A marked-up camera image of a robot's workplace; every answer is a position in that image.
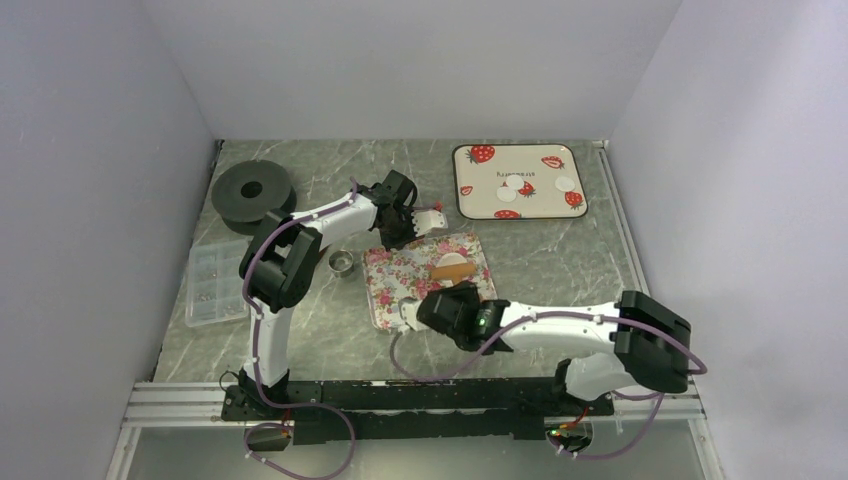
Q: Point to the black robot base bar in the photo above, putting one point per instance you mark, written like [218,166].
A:
[521,408]

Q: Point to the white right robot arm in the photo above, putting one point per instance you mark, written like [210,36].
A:
[633,341]

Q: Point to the aluminium frame rail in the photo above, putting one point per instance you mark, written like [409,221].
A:
[177,405]

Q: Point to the round white wrapper right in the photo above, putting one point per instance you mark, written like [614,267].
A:
[565,184]

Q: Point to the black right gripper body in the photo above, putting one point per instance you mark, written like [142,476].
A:
[469,296]

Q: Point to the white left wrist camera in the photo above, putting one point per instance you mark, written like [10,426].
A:
[428,219]

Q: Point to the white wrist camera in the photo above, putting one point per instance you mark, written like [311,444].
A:
[409,316]
[428,219]

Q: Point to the black filament spool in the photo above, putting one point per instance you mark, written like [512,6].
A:
[244,193]

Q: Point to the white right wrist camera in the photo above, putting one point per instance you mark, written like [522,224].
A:
[409,316]

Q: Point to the strawberry print tray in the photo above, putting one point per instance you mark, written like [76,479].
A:
[480,169]

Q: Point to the round white wrapper middle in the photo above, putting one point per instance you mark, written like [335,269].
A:
[514,182]

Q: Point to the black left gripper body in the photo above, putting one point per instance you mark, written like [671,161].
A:
[400,233]

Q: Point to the wooden rolling pin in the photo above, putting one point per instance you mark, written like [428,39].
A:
[455,273]

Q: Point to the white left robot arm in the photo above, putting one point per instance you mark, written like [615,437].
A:
[278,267]

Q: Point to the round white wrapper left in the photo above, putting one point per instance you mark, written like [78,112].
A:
[506,194]

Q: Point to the floral print tray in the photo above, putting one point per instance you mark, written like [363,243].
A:
[393,275]

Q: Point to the round white wrapper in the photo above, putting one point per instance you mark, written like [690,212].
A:
[506,194]
[565,184]
[514,182]

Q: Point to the clear plastic parts box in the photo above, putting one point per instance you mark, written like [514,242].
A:
[214,285]

